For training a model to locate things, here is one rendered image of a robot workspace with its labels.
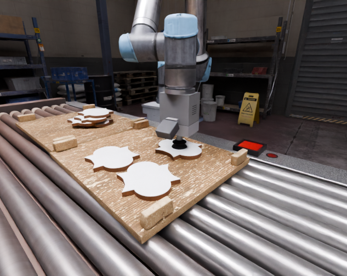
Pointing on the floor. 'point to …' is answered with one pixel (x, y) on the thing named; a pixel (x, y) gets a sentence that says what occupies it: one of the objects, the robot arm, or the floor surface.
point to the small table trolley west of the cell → (68, 87)
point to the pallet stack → (136, 86)
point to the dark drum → (100, 91)
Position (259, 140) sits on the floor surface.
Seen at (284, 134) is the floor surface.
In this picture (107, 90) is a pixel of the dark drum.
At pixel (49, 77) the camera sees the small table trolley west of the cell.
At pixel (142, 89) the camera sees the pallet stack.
